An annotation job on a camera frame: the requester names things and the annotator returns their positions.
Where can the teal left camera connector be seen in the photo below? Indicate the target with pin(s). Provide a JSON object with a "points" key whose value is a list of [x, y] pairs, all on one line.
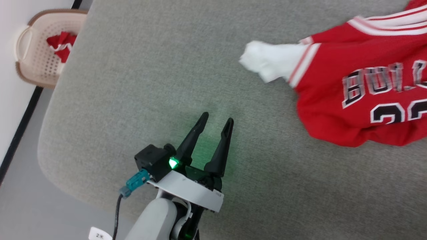
{"points": [[136, 181]]}

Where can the black floor trim strip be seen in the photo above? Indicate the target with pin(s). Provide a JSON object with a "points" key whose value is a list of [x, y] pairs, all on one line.
{"points": [[20, 133]]}

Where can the beige plastic laundry basket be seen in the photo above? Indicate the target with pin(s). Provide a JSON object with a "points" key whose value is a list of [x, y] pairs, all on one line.
{"points": [[36, 66]]}

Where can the red basketball jersey white sleeves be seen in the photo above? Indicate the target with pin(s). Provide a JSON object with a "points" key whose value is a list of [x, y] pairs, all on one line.
{"points": [[333, 110]]}

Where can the red garment with white trim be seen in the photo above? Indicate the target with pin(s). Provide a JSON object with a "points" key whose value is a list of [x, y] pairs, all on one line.
{"points": [[61, 45]]}

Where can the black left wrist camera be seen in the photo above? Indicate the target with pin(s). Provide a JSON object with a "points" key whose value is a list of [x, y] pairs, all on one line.
{"points": [[153, 161]]}

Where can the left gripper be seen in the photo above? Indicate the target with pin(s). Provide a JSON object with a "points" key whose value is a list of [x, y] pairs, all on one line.
{"points": [[190, 188]]}

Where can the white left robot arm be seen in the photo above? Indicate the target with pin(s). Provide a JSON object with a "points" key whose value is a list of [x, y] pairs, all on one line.
{"points": [[153, 223]]}

